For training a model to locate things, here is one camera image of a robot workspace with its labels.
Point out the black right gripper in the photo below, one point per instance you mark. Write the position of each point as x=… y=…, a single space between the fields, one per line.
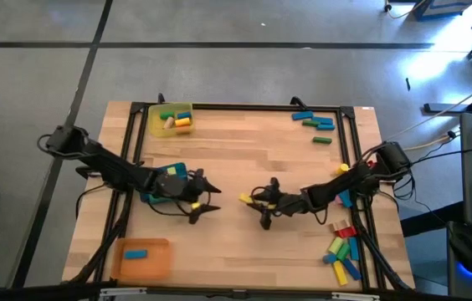
x=288 y=203

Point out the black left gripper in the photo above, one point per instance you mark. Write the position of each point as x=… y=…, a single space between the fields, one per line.
x=194 y=190

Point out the yellow plank block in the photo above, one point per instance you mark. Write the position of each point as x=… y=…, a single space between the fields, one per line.
x=245 y=197
x=340 y=273

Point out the light green arch block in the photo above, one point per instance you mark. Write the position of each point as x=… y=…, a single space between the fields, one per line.
x=172 y=170

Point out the natural wood cylinder block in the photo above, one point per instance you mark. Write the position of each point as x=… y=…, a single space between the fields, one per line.
x=169 y=122

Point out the blue cylinder block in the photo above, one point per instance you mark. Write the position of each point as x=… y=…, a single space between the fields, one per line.
x=184 y=115
x=329 y=258

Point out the blue plank block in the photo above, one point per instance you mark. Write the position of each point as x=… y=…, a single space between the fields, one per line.
x=351 y=268
x=323 y=120
x=326 y=127
x=135 y=254
x=302 y=115
x=353 y=248
x=345 y=198

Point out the green plank block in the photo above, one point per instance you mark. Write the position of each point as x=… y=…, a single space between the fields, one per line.
x=322 y=140
x=311 y=123

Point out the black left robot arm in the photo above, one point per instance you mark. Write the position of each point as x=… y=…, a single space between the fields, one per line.
x=106 y=163

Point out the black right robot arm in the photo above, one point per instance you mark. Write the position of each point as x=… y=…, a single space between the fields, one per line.
x=345 y=184

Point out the teal plastic bin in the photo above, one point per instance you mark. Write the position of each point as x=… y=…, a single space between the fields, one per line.
x=181 y=171

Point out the pink block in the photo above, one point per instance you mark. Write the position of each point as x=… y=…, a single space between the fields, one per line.
x=338 y=200

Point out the yellow plastic bin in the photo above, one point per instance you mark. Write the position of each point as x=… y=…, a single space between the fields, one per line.
x=156 y=129

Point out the orange plastic bin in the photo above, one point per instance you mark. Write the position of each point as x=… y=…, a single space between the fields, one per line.
x=156 y=267

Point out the light green cylinder block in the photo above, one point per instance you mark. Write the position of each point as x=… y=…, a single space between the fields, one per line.
x=335 y=245

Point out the small black strip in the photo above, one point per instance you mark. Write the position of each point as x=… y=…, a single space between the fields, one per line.
x=407 y=83

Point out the black rig beam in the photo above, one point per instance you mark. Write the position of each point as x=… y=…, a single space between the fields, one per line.
x=31 y=293

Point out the black computer mouse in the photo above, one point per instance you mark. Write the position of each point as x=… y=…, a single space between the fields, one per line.
x=466 y=253

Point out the black desk leg bar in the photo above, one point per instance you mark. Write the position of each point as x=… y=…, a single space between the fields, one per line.
x=462 y=106

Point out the blue box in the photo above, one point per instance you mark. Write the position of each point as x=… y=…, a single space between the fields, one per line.
x=441 y=8

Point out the black aluminium table frame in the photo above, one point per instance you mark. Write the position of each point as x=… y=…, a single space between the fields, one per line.
x=240 y=107

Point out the silver bracket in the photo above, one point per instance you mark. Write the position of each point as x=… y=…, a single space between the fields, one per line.
x=116 y=291
x=355 y=296

